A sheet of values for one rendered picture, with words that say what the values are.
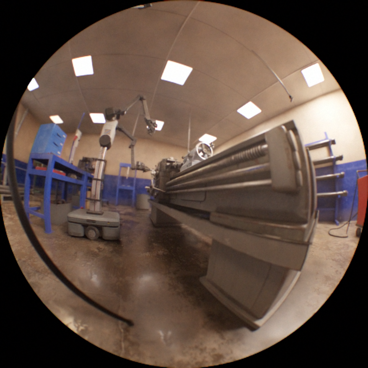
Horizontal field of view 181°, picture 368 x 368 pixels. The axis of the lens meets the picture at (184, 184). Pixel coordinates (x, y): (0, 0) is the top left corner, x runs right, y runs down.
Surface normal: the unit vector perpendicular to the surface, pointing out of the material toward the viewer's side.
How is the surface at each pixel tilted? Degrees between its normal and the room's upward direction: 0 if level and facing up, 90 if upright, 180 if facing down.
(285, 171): 90
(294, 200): 90
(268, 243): 90
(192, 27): 180
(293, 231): 90
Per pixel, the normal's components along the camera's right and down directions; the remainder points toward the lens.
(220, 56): -0.06, 0.99
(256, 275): -0.92, -0.11
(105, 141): 0.53, -0.07
